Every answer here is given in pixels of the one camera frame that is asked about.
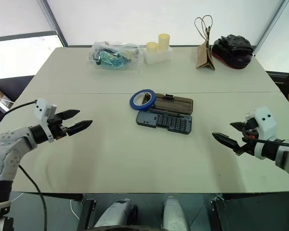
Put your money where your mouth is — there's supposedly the short pale yellow cylinder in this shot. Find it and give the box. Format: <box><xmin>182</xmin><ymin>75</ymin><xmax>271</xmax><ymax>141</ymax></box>
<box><xmin>146</xmin><ymin>41</ymin><xmax>158</xmax><ymax>55</ymax></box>

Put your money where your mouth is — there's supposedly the black bag with red trim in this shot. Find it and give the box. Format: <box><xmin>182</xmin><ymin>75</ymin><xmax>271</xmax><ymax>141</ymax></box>
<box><xmin>211</xmin><ymin>34</ymin><xmax>255</xmax><ymax>70</ymax></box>

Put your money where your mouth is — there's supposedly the clear plastic bag with items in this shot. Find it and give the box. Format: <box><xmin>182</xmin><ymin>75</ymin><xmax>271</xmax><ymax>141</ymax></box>
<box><xmin>86</xmin><ymin>41</ymin><xmax>146</xmax><ymax>75</ymax></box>

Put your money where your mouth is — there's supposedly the dark window frame post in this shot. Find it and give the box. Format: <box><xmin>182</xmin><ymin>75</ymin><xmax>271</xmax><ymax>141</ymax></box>
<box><xmin>42</xmin><ymin>0</ymin><xmax>68</xmax><ymax>48</ymax></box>

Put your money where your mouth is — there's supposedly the screwdriver bit case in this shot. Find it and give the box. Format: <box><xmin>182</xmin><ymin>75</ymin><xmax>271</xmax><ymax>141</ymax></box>
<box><xmin>135</xmin><ymin>93</ymin><xmax>194</xmax><ymax>135</ymax></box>

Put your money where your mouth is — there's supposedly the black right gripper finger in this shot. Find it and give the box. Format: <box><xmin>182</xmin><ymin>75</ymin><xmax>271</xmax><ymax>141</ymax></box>
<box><xmin>230</xmin><ymin>121</ymin><xmax>247</xmax><ymax>132</ymax></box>
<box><xmin>211</xmin><ymin>132</ymin><xmax>239</xmax><ymax>148</ymax></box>

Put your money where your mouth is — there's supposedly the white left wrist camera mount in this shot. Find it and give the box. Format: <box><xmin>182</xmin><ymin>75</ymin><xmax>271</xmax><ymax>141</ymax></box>
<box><xmin>34</xmin><ymin>97</ymin><xmax>58</xmax><ymax>142</ymax></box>

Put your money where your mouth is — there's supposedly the silver robot leg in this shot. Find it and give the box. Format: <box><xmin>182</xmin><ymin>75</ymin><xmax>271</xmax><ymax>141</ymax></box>
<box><xmin>93</xmin><ymin>199</ymin><xmax>138</xmax><ymax>229</ymax></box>
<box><xmin>161</xmin><ymin>196</ymin><xmax>191</xmax><ymax>231</ymax></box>

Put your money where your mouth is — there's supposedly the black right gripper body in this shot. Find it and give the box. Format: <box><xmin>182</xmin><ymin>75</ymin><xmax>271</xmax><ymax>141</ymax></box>
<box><xmin>233</xmin><ymin>119</ymin><xmax>259</xmax><ymax>157</ymax></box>

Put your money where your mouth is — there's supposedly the blue tape roll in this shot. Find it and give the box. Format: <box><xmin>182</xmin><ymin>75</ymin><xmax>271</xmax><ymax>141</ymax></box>
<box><xmin>129</xmin><ymin>89</ymin><xmax>156</xmax><ymax>111</ymax></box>

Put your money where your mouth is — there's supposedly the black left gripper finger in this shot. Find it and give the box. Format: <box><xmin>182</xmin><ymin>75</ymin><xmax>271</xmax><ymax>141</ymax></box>
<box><xmin>67</xmin><ymin>119</ymin><xmax>93</xmax><ymax>137</ymax></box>
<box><xmin>60</xmin><ymin>109</ymin><xmax>81</xmax><ymax>121</ymax></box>

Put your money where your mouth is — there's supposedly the brown paper bag with handles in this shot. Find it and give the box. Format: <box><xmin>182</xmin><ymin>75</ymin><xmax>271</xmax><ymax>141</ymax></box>
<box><xmin>194</xmin><ymin>15</ymin><xmax>216</xmax><ymax>71</ymax></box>

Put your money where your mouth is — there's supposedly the thin white cable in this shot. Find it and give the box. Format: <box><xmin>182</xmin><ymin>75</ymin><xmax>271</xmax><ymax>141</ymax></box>
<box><xmin>70</xmin><ymin>198</ymin><xmax>82</xmax><ymax>221</ymax></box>

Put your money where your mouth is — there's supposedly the silver robot left leg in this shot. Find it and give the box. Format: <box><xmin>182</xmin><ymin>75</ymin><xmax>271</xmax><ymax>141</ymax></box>
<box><xmin>93</xmin><ymin>199</ymin><xmax>138</xmax><ymax>229</ymax></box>

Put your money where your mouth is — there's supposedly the silver robot right leg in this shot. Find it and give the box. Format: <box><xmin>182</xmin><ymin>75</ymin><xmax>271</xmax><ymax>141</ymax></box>
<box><xmin>161</xmin><ymin>196</ymin><xmax>191</xmax><ymax>231</ymax></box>

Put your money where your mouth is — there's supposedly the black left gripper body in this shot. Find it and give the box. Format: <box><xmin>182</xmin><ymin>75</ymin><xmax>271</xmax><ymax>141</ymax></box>
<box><xmin>48</xmin><ymin>114</ymin><xmax>71</xmax><ymax>141</ymax></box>

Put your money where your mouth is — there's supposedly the cardboard box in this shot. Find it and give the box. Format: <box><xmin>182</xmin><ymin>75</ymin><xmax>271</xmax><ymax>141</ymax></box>
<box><xmin>0</xmin><ymin>83</ymin><xmax>15</xmax><ymax>113</ymax></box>

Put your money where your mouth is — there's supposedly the grey window frame post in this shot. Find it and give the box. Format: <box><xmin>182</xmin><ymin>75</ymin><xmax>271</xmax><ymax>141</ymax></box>
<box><xmin>255</xmin><ymin>0</ymin><xmax>289</xmax><ymax>49</ymax></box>

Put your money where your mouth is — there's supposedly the tall pale yellow cylinder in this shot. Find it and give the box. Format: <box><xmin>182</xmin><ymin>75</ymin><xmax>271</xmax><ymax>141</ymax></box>
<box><xmin>158</xmin><ymin>33</ymin><xmax>171</xmax><ymax>51</ymax></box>

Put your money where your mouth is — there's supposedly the black metal table bracket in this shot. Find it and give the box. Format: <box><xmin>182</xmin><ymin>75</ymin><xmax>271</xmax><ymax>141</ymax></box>
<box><xmin>77</xmin><ymin>197</ymin><xmax>97</xmax><ymax>231</ymax></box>
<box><xmin>210</xmin><ymin>196</ymin><xmax>230</xmax><ymax>231</ymax></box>

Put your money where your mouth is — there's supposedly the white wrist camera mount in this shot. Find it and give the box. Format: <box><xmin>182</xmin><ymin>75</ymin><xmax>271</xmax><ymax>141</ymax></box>
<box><xmin>34</xmin><ymin>97</ymin><xmax>58</xmax><ymax>142</ymax></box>
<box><xmin>244</xmin><ymin>106</ymin><xmax>277</xmax><ymax>161</ymax></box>

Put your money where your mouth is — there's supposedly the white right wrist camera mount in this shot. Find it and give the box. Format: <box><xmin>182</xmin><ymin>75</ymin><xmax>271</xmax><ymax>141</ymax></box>
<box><xmin>244</xmin><ymin>106</ymin><xmax>277</xmax><ymax>161</ymax></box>

